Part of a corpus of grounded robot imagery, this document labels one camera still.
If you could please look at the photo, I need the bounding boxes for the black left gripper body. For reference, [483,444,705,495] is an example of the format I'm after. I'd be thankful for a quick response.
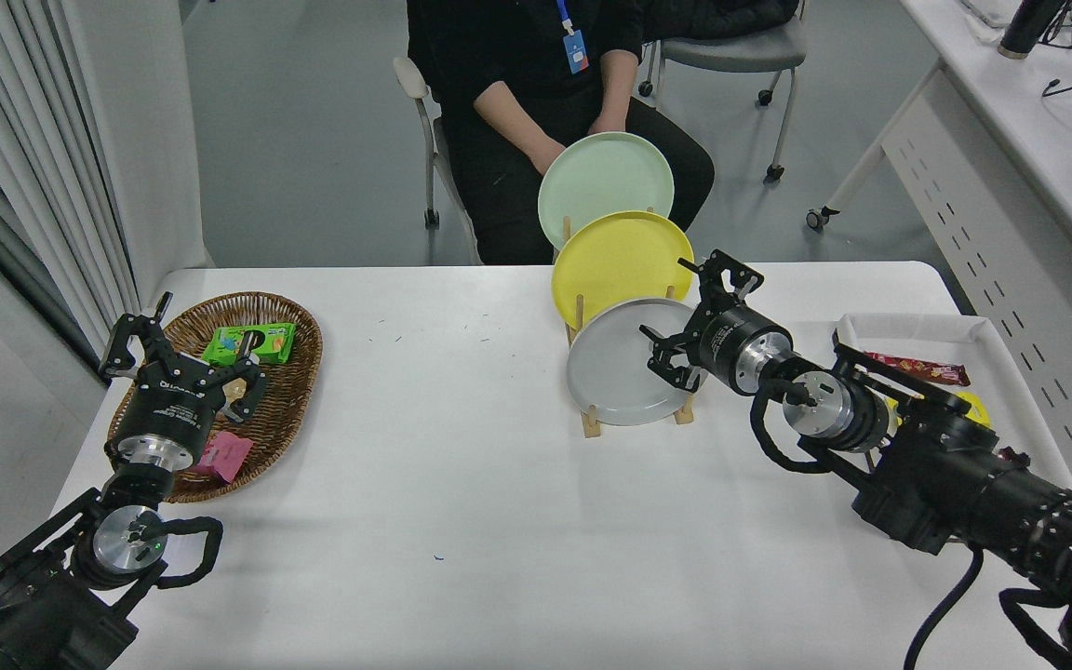
[113,358,227,448]

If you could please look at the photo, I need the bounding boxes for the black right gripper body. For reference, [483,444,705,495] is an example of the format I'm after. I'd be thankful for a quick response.
[699,308,774,394]

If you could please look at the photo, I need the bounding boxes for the grey plate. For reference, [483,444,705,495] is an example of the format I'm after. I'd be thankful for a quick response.
[565,297,717,427]

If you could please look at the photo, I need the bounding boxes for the yellow plate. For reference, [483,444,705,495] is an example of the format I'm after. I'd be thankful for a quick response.
[551,210,696,331]

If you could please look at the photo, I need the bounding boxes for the wooden plate rack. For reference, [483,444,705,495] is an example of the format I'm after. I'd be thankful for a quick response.
[560,207,698,439]

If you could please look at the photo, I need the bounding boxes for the pale green plate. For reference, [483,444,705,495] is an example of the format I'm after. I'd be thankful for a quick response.
[537,131,676,252]

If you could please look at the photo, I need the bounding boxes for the person's right hand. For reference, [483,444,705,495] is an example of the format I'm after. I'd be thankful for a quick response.
[525,138,567,178]

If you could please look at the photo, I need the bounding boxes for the brown wicker basket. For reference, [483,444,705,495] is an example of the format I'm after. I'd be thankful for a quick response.
[106,291,324,504]

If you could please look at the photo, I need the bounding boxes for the green snack packet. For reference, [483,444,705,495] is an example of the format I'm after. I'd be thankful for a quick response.
[200,322,298,367]

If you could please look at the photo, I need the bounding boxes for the pink snack packet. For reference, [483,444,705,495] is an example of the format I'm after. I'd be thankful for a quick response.
[190,430,255,484]

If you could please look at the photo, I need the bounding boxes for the white tray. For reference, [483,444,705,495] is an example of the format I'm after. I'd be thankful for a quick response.
[832,314,1072,489]

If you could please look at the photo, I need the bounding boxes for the red snack bar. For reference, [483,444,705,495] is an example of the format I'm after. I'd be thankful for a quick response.
[862,351,972,387]

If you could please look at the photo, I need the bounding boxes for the grey chair with casters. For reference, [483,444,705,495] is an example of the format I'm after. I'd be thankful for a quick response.
[638,0,809,182]

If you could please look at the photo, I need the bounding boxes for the yellow snack packet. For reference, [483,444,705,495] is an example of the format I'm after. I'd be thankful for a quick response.
[885,391,993,431]

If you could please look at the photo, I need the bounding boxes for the black jacket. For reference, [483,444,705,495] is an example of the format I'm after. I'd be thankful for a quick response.
[640,0,799,43]

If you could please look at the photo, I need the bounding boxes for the person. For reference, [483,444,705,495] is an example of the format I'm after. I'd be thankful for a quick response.
[406,0,716,266]

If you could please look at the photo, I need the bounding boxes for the white desk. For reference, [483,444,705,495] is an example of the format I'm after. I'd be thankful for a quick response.
[806,0,1072,499]

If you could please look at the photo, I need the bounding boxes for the black bottle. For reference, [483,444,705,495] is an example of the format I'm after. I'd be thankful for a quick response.
[998,0,1069,60]

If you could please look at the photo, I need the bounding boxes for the black eyeglasses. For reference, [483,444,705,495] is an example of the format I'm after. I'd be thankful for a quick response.
[1040,0,1072,50]

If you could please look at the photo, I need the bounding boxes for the blue badge with lanyard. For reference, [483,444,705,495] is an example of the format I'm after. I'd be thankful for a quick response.
[555,0,591,75]

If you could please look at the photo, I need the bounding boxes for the white frame chair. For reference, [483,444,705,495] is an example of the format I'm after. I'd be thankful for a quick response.
[393,56,483,266]

